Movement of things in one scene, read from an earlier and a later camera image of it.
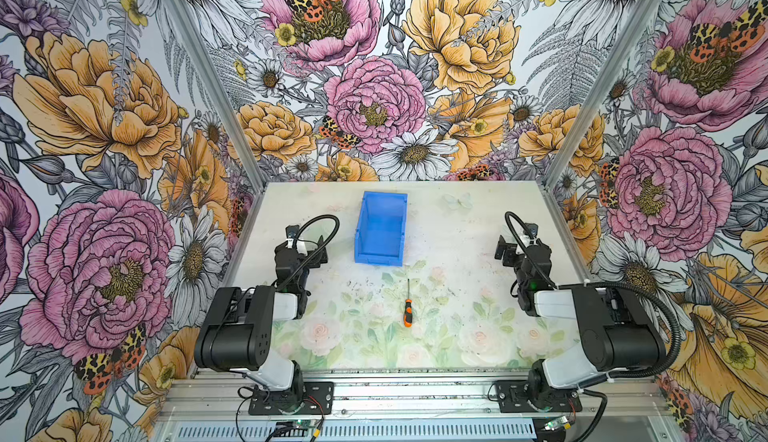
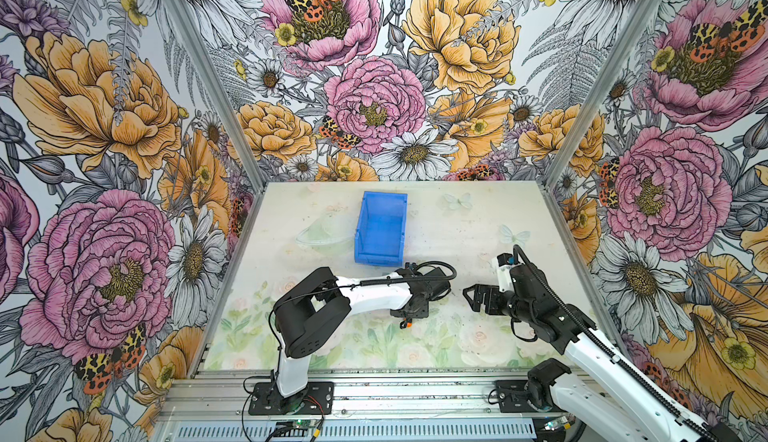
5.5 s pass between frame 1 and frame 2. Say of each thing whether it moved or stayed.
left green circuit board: stayed
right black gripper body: moved
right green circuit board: stayed
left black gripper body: moved
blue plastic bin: stayed
